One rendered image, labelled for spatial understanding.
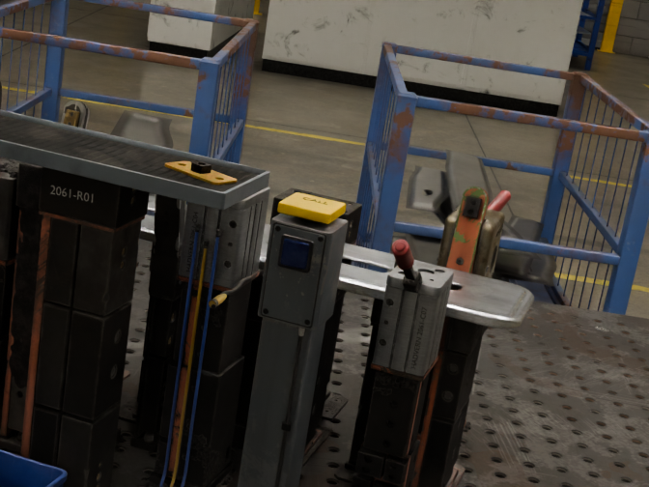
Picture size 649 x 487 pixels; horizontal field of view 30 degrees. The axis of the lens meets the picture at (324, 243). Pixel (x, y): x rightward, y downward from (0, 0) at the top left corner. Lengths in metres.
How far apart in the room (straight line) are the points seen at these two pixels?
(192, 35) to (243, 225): 8.19
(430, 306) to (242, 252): 0.25
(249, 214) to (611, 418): 0.87
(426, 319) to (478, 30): 8.27
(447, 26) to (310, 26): 1.07
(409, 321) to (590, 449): 0.63
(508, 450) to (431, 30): 7.85
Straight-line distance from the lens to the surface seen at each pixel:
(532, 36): 9.73
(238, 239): 1.49
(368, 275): 1.63
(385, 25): 9.61
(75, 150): 1.41
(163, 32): 9.71
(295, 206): 1.29
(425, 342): 1.46
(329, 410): 1.93
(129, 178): 1.32
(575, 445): 2.00
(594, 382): 2.29
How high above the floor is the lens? 1.49
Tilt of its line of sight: 16 degrees down
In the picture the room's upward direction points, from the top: 9 degrees clockwise
